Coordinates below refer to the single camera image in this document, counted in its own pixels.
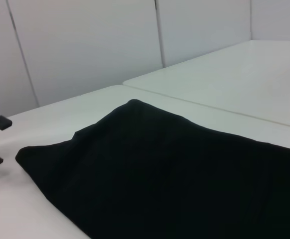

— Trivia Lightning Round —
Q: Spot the black t-shirt with FREE print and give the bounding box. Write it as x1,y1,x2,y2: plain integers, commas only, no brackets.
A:
14,99,290,239

